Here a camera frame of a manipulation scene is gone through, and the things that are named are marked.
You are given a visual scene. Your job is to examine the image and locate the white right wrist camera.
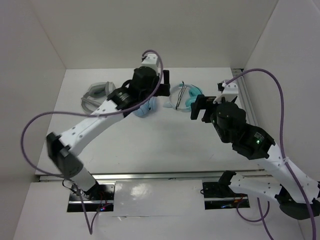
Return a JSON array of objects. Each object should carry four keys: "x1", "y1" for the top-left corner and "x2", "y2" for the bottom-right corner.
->
[{"x1": 214, "y1": 81, "x2": 239, "y2": 104}]

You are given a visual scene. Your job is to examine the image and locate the teal white cat-ear headphones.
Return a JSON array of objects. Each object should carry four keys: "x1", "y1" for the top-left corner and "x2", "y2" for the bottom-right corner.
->
[{"x1": 163, "y1": 81, "x2": 203, "y2": 113}]

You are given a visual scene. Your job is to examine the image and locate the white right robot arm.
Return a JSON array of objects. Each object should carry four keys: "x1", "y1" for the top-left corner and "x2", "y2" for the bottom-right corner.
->
[{"x1": 190, "y1": 94, "x2": 320, "y2": 220}]

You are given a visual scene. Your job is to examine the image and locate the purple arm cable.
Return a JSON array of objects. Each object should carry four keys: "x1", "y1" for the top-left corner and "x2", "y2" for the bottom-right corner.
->
[
  {"x1": 226, "y1": 68, "x2": 317, "y2": 240},
  {"x1": 20, "y1": 49, "x2": 165, "y2": 235}
]

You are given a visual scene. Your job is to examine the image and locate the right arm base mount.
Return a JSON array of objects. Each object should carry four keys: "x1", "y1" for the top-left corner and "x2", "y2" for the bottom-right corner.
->
[{"x1": 200, "y1": 170, "x2": 250, "y2": 210}]

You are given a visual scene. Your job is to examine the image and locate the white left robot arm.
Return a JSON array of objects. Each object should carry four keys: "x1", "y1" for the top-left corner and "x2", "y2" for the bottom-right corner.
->
[{"x1": 46, "y1": 66, "x2": 170, "y2": 200}]

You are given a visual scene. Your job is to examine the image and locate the pink blue cat-ear headphones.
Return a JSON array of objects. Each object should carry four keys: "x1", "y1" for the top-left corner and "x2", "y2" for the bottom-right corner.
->
[{"x1": 132, "y1": 96, "x2": 158, "y2": 118}]

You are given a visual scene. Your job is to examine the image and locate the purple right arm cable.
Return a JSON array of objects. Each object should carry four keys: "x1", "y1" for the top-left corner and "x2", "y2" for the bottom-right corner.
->
[{"x1": 226, "y1": 68, "x2": 317, "y2": 240}]

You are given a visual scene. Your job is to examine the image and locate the aluminium mounting rail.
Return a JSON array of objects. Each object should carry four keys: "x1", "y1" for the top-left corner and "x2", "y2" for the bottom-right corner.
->
[{"x1": 39, "y1": 170, "x2": 268, "y2": 182}]

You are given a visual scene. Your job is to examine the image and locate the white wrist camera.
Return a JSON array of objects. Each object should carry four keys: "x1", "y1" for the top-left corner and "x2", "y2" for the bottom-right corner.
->
[
  {"x1": 214, "y1": 81, "x2": 239, "y2": 104},
  {"x1": 141, "y1": 53, "x2": 160, "y2": 75}
]

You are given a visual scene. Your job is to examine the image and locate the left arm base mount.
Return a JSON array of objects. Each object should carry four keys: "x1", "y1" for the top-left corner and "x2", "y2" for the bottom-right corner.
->
[{"x1": 61, "y1": 179, "x2": 116, "y2": 213}]

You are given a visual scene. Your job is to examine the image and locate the grey over-ear headphones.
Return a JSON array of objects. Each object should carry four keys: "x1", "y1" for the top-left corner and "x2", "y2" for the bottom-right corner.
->
[{"x1": 80, "y1": 81, "x2": 116, "y2": 115}]

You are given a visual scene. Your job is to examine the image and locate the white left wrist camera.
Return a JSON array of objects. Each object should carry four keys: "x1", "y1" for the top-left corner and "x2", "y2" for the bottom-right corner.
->
[{"x1": 141, "y1": 53, "x2": 160, "y2": 75}]

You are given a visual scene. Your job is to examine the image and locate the black headphone audio cable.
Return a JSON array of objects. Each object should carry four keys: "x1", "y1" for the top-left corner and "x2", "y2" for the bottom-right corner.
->
[{"x1": 174, "y1": 81, "x2": 188, "y2": 110}]

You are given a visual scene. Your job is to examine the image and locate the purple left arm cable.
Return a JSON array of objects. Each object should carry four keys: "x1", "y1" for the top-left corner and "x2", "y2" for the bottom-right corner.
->
[{"x1": 20, "y1": 49, "x2": 165, "y2": 235}]

